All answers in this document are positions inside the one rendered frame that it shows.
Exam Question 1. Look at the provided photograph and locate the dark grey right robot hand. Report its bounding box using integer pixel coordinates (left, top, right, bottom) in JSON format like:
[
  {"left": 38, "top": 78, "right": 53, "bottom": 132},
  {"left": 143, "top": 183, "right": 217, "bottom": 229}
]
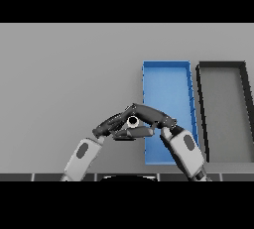
[{"left": 111, "top": 102, "right": 185, "bottom": 141}]

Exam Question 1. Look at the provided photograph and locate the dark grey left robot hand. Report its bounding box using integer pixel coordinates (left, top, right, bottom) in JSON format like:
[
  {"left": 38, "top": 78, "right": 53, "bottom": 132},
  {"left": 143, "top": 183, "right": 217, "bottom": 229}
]
[{"left": 91, "top": 112, "right": 130, "bottom": 139}]

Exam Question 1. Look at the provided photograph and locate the blue bin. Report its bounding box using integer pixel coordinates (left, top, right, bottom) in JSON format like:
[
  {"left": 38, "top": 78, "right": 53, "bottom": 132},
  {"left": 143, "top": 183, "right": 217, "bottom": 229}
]
[{"left": 142, "top": 59, "right": 200, "bottom": 166}]

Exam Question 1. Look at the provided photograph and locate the dark grey bin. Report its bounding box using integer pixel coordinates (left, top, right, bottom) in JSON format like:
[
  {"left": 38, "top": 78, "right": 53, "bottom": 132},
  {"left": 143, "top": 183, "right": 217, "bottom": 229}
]
[{"left": 195, "top": 60, "right": 254, "bottom": 165}]

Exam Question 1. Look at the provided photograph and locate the blue pipe with pale ring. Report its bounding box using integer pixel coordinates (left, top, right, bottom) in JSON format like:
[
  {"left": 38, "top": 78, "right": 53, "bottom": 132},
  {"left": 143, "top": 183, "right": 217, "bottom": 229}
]
[{"left": 126, "top": 114, "right": 141, "bottom": 130}]

